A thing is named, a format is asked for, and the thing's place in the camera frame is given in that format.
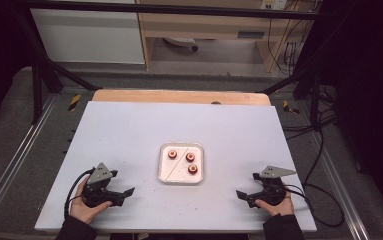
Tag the white cabinet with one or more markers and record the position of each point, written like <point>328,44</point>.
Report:
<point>89,33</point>

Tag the person's right hand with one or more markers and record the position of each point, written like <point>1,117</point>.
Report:
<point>280,209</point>

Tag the red round fruit piece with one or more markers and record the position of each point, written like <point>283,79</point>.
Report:
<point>172,154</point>
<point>192,169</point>
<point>190,157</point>

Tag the black metal stand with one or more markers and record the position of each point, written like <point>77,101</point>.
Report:
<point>37,93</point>
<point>314,96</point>

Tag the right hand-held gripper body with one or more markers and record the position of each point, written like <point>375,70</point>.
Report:
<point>272,191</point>

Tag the wooden table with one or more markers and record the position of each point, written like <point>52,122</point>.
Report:
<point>179,97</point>

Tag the white square tray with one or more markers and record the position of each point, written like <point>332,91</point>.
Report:
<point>179,175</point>

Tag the white wall socket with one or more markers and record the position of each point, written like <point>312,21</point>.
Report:
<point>274,4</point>

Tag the aluminium floor rail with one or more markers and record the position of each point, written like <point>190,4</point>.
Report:
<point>340,191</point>
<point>15,160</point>

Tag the thin wooden skewer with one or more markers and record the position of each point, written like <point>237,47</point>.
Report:
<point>177,164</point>

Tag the light wooden desk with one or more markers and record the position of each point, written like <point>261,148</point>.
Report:
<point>195,28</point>

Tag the white chair base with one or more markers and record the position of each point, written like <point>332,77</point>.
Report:
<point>180,41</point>

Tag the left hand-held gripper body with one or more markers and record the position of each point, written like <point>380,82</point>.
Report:
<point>96,191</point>

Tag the yellow black floor tape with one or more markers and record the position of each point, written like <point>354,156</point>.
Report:
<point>289,107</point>
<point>74,101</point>

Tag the person's left hand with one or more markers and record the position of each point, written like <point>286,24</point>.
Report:
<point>80,208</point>

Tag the black metal frame bar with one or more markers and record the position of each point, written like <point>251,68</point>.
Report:
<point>179,10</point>

